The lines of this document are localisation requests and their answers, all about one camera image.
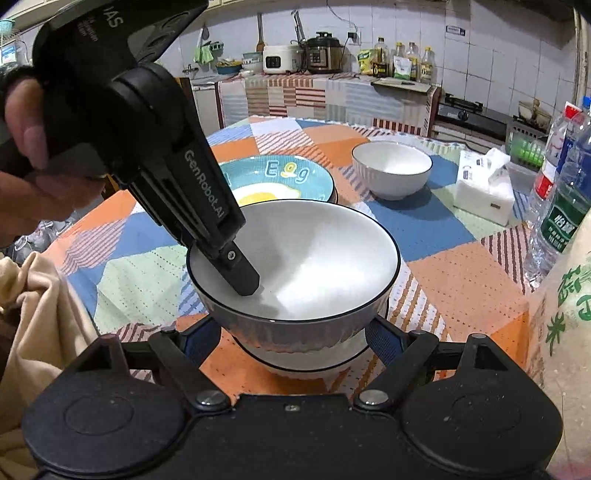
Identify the person's left hand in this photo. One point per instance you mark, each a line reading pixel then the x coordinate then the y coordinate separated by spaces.
pixel 27 202

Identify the cooking oil bottle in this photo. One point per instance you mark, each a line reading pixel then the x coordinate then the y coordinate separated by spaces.
pixel 381 59

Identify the large white sun plate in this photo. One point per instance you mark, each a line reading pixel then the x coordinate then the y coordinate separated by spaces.
pixel 309 365

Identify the green label water bottle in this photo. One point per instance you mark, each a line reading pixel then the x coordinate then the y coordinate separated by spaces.
pixel 566 208

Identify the black gas stove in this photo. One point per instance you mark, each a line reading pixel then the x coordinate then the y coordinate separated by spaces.
pixel 472 116

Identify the red label water bottle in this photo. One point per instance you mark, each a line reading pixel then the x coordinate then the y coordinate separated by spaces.
pixel 545 178

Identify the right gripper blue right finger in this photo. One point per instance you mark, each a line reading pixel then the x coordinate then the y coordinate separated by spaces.
pixel 405 356

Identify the teal egg plate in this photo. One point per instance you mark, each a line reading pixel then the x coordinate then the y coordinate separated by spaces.
pixel 264 178

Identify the white rice cooker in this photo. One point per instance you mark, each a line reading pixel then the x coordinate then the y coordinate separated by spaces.
pixel 282 59

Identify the striped counter cloth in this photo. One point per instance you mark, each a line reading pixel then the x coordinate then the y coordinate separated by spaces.
pixel 354 99

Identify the white ribbed bowl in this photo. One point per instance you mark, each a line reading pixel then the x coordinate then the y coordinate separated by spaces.
pixel 325 271
pixel 391 170

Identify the black electric pressure cooker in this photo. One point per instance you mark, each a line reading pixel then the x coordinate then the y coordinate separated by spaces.
pixel 324 54

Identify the blue label water bottle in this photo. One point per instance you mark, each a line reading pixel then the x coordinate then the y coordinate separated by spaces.
pixel 575 127

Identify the beige cloth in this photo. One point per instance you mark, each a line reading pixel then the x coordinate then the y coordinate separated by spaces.
pixel 44 327

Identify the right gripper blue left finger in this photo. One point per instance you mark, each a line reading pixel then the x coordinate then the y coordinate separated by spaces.
pixel 178 357

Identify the rice sack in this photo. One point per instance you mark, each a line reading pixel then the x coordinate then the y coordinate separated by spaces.
pixel 559 352

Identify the green plastic basket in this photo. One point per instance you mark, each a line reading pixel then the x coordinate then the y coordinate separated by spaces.
pixel 525 143

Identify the white tissue pack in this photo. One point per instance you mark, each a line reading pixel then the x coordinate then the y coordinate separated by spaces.
pixel 484 187

